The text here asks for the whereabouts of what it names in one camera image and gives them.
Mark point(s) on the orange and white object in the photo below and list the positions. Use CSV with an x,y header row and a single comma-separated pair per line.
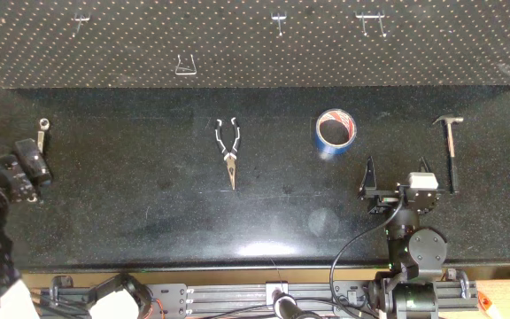
x,y
485,303

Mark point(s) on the black pegboard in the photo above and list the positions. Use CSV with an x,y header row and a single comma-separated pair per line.
x,y
370,57

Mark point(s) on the metal hook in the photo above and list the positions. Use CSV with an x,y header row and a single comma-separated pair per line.
x,y
279,20
370,16
81,18
186,73

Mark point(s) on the mounting rail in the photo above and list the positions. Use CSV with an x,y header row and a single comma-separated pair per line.
x,y
228,299

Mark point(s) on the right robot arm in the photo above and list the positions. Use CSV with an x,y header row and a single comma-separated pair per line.
x,y
427,250

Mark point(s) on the hammer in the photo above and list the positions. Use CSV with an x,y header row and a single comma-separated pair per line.
x,y
450,142

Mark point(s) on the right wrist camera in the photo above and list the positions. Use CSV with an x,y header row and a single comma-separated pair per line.
x,y
422,181

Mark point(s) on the roll of blue tape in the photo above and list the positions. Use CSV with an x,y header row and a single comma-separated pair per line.
x,y
326,144

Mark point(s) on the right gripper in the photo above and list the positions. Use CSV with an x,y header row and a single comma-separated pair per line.
x,y
383,199

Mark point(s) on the black and white pliers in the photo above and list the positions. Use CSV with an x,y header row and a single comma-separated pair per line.
x,y
230,170

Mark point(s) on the wrench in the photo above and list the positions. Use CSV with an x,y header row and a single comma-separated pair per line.
x,y
44,124

